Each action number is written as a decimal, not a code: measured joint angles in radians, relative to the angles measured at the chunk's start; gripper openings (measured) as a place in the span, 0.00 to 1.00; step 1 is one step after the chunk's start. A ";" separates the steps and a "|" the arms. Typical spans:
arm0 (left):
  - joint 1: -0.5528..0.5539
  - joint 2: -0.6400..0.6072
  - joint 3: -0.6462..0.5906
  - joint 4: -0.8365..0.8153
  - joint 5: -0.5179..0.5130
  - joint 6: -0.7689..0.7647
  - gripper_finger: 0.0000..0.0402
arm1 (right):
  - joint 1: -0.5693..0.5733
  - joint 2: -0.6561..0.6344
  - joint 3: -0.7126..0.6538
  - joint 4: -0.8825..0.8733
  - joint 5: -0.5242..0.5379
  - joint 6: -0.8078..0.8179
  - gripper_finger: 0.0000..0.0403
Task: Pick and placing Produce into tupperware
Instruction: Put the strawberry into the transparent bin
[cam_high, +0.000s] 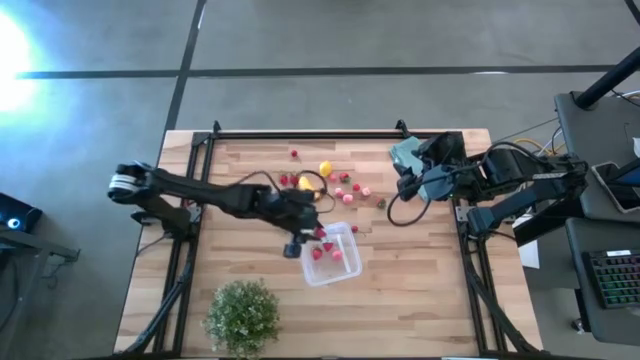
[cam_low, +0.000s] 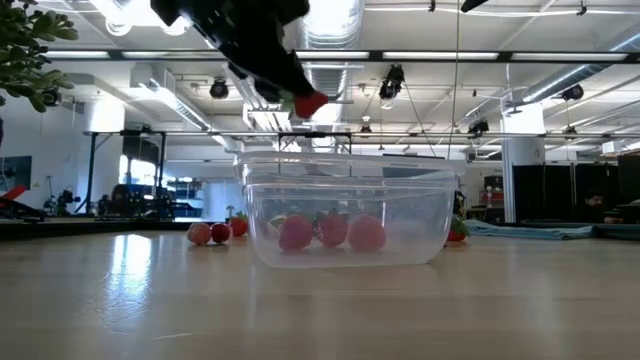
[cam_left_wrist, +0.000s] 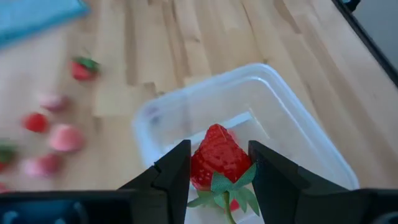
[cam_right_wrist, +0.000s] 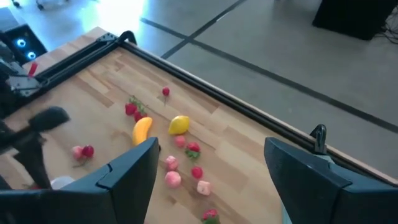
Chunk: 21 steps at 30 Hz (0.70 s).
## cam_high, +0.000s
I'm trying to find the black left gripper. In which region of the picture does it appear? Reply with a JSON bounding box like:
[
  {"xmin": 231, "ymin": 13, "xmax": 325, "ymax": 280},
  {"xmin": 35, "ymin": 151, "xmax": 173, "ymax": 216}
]
[{"xmin": 269, "ymin": 187, "xmax": 322, "ymax": 260}]

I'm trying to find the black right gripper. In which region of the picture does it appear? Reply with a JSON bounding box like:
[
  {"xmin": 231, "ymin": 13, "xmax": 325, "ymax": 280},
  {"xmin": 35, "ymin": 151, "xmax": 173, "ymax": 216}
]
[{"xmin": 397, "ymin": 132, "xmax": 466, "ymax": 204}]

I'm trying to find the clear plastic tupperware container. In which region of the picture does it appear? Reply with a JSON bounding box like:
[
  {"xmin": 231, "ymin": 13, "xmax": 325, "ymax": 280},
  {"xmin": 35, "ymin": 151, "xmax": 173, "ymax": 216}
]
[{"xmin": 299, "ymin": 221, "xmax": 364, "ymax": 288}]

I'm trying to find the teal folded cloth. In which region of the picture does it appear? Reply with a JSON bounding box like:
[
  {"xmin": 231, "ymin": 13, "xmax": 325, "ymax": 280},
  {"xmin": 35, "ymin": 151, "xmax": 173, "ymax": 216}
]
[{"xmin": 390, "ymin": 136, "xmax": 432, "ymax": 202}]

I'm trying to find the yellow toy banana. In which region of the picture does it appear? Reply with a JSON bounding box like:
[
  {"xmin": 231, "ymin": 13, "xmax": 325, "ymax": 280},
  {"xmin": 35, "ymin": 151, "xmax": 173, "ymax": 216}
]
[{"xmin": 298, "ymin": 175, "xmax": 321, "ymax": 201}]

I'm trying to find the green potted plant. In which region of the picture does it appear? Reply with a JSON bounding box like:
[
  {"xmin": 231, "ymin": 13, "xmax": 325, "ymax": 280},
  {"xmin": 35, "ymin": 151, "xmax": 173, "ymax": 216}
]
[{"xmin": 204, "ymin": 278, "xmax": 281, "ymax": 359}]

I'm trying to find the white paper sheet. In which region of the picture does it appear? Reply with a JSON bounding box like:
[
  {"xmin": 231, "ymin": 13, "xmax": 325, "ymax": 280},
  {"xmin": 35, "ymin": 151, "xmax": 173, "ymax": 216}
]
[{"xmin": 513, "ymin": 214, "xmax": 541, "ymax": 270}]

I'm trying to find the black smartphone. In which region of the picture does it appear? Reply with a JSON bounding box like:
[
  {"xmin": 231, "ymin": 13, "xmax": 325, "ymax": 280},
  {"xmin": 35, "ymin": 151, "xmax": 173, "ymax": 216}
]
[{"xmin": 591, "ymin": 160, "xmax": 640, "ymax": 215}]

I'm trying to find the black pole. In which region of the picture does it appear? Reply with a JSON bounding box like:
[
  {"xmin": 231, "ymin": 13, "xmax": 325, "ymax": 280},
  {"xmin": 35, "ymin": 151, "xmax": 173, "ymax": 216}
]
[{"xmin": 574, "ymin": 47, "xmax": 640, "ymax": 110}]

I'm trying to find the dark device with blue screen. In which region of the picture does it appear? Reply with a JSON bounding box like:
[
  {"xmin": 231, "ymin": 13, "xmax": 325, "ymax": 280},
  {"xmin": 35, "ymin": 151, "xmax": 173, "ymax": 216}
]
[{"xmin": 613, "ymin": 157, "xmax": 640, "ymax": 187}]

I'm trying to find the black backlit keyboard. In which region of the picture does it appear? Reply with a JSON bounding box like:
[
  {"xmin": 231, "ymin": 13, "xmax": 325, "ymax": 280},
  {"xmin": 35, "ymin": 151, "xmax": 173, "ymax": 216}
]
[{"xmin": 582, "ymin": 248, "xmax": 640, "ymax": 310}]

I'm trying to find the dark grey desk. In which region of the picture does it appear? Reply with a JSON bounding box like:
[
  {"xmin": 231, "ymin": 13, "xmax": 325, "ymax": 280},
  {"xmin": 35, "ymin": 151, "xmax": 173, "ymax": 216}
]
[{"xmin": 564, "ymin": 217, "xmax": 640, "ymax": 347}]

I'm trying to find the grey metal stand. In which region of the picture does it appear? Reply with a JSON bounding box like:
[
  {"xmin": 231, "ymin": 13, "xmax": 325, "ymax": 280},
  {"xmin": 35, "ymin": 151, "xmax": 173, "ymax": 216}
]
[{"xmin": 0, "ymin": 224, "xmax": 81, "ymax": 360}]

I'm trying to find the black device with blue light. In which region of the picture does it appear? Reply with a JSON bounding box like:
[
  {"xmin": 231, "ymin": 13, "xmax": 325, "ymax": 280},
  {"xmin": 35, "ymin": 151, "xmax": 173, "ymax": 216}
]
[{"xmin": 0, "ymin": 192, "xmax": 44, "ymax": 235}]

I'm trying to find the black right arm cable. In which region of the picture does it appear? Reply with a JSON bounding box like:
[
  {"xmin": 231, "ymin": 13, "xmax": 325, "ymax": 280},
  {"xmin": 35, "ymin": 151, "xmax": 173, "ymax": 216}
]
[{"xmin": 386, "ymin": 141, "xmax": 541, "ymax": 228}]

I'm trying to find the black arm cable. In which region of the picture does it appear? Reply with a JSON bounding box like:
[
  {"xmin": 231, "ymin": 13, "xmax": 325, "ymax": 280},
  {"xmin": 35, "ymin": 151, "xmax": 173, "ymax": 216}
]
[
  {"xmin": 232, "ymin": 168, "xmax": 337, "ymax": 215},
  {"xmin": 386, "ymin": 141, "xmax": 541, "ymax": 228}
]

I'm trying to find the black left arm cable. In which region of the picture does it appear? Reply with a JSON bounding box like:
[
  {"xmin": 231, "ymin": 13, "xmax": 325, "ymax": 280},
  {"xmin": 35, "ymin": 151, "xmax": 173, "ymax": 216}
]
[{"xmin": 232, "ymin": 168, "xmax": 337, "ymax": 215}]

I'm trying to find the yellow cable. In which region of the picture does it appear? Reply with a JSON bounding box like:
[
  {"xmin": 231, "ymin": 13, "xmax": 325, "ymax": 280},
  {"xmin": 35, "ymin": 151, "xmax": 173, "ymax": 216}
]
[{"xmin": 514, "ymin": 137, "xmax": 569, "ymax": 157}]

